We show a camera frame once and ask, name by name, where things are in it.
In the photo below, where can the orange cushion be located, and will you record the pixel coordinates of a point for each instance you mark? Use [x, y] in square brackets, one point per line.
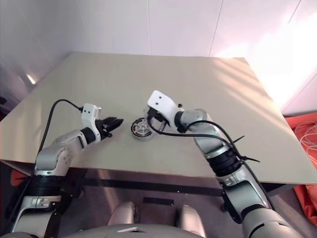
[294, 124]

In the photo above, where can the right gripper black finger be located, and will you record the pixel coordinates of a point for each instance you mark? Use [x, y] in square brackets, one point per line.
[146, 112]
[151, 121]

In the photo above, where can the copper wound stator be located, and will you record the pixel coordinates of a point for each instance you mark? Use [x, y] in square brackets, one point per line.
[142, 138]

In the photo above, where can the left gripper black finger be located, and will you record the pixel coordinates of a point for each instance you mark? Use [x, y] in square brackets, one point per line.
[112, 120]
[116, 127]

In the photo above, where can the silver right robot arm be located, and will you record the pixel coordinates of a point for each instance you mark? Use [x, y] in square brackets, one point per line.
[210, 141]

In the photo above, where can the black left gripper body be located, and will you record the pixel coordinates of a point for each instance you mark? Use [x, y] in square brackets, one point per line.
[102, 130]

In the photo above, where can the grey robot torso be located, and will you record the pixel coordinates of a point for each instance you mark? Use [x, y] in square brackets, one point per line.
[158, 231]

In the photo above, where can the orange cloth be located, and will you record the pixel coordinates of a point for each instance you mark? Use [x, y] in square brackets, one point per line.
[17, 178]

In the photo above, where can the rounded grey robot foot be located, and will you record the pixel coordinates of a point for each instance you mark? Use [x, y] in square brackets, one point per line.
[122, 214]
[190, 218]

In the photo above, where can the black metal table frame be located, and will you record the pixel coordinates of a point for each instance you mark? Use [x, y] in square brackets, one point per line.
[148, 186]

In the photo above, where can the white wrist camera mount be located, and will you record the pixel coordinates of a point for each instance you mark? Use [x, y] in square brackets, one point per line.
[89, 114]
[161, 101]

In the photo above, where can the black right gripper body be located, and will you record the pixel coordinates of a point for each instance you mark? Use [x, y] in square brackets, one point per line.
[158, 117]

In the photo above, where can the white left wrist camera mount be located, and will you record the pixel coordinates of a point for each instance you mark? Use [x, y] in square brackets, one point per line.
[89, 114]

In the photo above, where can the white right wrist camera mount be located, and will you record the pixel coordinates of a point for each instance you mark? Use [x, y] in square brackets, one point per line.
[161, 101]

